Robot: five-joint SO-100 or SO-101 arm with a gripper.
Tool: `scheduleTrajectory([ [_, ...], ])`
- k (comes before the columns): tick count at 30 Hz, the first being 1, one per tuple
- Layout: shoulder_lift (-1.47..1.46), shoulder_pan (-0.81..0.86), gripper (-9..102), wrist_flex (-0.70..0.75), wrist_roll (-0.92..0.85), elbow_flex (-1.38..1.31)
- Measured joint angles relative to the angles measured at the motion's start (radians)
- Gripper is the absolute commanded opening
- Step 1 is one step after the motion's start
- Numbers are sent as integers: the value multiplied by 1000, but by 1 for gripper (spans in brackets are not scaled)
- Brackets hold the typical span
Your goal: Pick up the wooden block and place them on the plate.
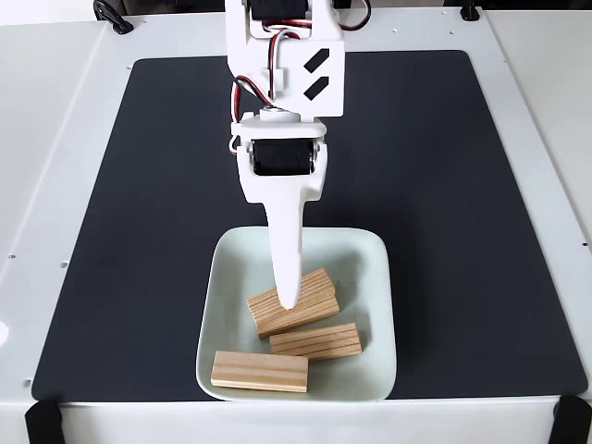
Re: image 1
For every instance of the black table clamp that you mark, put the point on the black table clamp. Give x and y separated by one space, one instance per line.
113 16
469 11

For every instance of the black rubber mat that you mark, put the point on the black rubber mat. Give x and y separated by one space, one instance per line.
115 300

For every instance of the pale green square plate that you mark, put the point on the pale green square plate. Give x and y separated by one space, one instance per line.
231 277

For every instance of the wooden block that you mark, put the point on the wooden block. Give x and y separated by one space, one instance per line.
259 372
263 310
324 342
319 314

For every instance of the black corner bracket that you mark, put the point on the black corner bracket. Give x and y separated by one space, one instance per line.
573 418
44 421

